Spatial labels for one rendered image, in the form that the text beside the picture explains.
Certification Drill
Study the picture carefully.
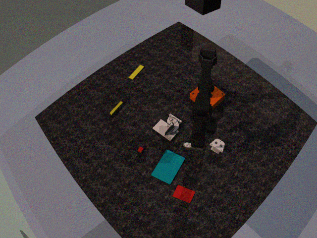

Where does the teal flat rectangular plate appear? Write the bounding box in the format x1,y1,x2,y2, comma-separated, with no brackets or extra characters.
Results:
151,149,185,185

